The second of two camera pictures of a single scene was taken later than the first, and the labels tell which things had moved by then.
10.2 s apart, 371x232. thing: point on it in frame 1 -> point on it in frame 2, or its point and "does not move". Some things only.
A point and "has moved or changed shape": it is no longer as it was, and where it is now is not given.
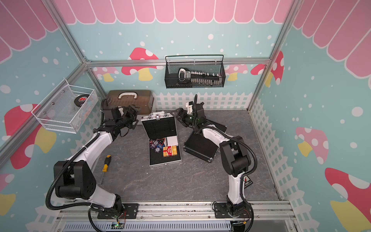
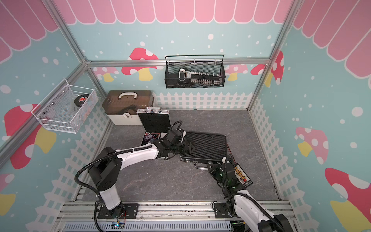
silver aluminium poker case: x=158 y=125 has moved or changed shape
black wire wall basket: x=191 y=71 does not move
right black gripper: x=181 y=110 -> x=213 y=170
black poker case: x=198 y=145 has moved or changed shape
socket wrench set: x=199 y=78 does not move
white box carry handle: x=128 y=94 does not move
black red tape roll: x=79 y=99 does not move
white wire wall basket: x=65 y=108 does not move
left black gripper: x=133 y=116 -> x=187 y=149
